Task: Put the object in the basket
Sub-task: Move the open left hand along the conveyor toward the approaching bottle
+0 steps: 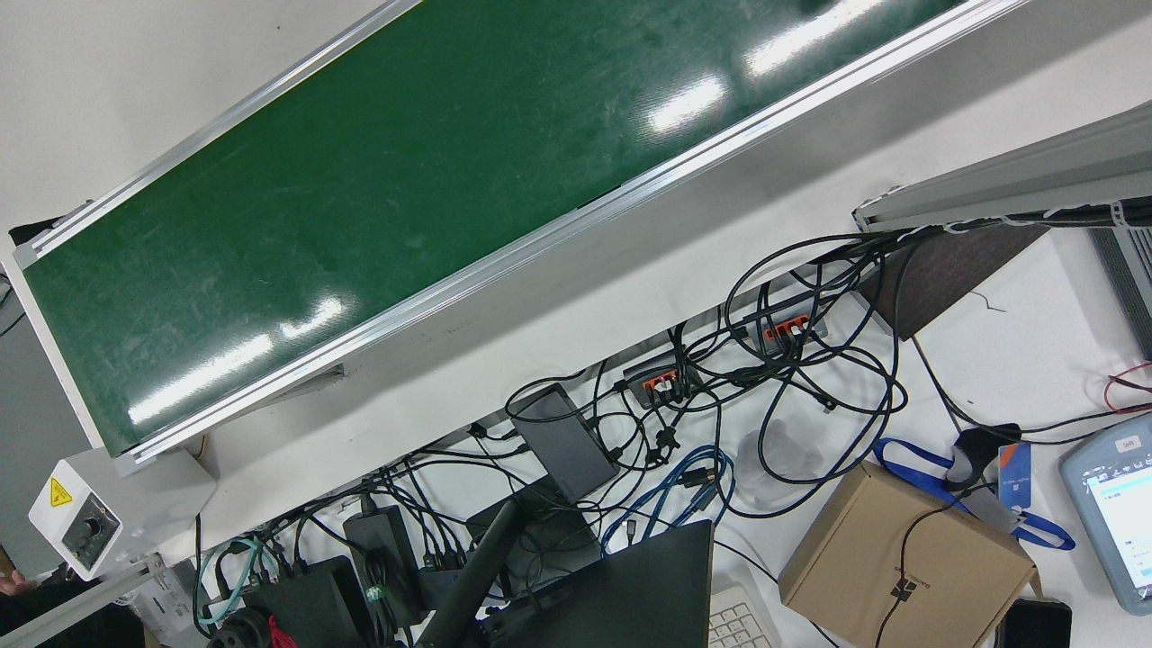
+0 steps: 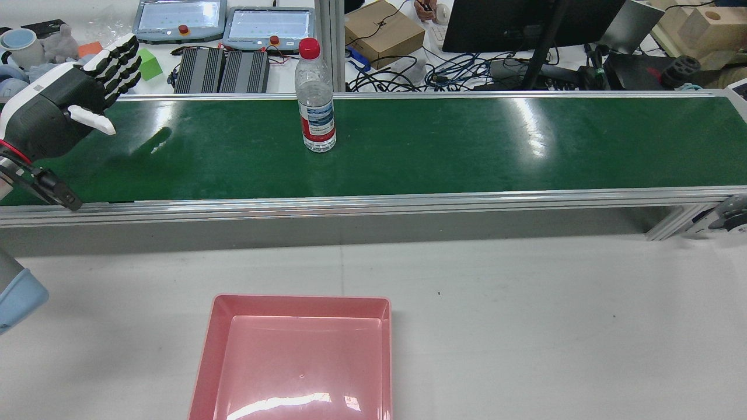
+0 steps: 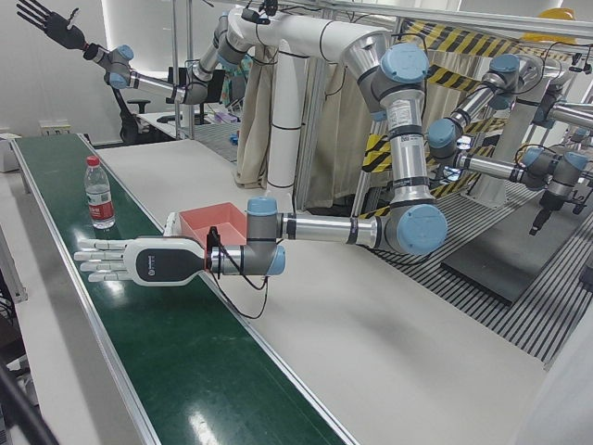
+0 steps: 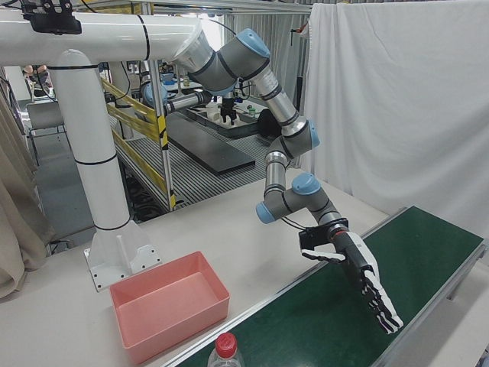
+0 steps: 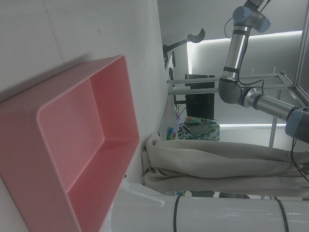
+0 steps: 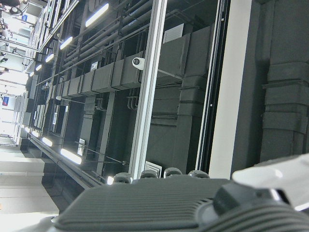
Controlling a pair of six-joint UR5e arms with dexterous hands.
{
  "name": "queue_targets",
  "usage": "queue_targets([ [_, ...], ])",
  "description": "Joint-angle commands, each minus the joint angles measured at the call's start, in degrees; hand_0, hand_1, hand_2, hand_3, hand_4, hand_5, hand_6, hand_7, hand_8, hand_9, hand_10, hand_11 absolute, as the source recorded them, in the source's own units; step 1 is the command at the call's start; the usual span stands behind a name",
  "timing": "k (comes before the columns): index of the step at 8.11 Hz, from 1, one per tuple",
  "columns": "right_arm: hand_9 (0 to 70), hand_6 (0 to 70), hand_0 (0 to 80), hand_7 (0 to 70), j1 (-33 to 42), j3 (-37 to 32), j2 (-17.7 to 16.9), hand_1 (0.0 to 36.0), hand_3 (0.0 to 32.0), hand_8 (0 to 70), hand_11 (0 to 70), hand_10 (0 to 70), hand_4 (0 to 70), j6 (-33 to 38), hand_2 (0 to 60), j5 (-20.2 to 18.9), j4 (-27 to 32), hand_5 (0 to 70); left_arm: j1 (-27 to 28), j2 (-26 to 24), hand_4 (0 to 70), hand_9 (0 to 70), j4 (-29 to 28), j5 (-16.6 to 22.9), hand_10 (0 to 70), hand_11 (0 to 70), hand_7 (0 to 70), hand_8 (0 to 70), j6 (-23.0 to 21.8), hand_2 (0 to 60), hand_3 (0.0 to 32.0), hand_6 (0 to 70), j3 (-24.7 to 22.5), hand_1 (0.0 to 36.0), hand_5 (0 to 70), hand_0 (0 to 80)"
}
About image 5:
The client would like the black curved bracket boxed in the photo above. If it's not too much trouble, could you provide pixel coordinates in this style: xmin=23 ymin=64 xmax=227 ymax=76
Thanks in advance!
xmin=163 ymin=28 xmax=206 ymax=53

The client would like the white perforated panel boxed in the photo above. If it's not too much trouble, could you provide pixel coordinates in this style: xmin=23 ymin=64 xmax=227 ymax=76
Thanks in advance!
xmin=157 ymin=94 xmax=179 ymax=141

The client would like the pink plastic basket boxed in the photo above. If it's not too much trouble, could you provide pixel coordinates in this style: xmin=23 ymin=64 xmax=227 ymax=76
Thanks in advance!
xmin=0 ymin=54 xmax=141 ymax=232

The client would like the black box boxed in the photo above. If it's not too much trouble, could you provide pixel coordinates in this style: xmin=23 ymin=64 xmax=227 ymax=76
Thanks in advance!
xmin=185 ymin=93 xmax=215 ymax=120

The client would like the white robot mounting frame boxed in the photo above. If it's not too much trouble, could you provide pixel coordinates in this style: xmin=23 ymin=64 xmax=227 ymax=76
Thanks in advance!
xmin=106 ymin=181 xmax=309 ymax=232

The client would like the beige curtain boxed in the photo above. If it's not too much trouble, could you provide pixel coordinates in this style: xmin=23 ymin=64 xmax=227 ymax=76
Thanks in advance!
xmin=142 ymin=132 xmax=309 ymax=198

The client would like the green floral cloth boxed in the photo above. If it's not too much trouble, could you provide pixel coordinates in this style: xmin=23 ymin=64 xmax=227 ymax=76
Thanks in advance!
xmin=184 ymin=116 xmax=221 ymax=141

